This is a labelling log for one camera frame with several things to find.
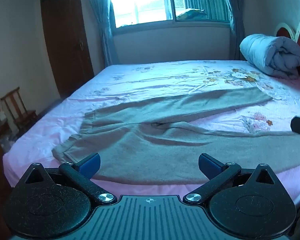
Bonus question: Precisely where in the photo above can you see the grey pants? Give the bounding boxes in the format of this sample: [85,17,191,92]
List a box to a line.
[51,86,300,186]

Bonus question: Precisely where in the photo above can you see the folded pale blue quilt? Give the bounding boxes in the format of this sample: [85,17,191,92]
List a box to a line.
[239,34,300,80]

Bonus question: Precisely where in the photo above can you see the brown wooden wardrobe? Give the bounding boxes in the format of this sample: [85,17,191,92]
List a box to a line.
[40,0,95,98]

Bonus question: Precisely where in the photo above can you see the bed with pink floral sheet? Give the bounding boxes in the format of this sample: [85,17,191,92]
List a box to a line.
[2,59,300,205]

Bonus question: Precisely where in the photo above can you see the wooden chair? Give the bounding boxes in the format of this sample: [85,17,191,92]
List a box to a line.
[0,87,38,138]

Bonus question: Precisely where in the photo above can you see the window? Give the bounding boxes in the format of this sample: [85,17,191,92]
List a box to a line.
[107,0,232,29]

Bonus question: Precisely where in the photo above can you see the cloth bundle on windowsill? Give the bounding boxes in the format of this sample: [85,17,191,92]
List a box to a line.
[176,8,208,20]

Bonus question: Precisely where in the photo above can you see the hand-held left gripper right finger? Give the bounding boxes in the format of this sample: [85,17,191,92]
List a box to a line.
[198,153,282,205]

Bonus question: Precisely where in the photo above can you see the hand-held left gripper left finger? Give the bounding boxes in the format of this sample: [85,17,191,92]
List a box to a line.
[22,153,117,204]

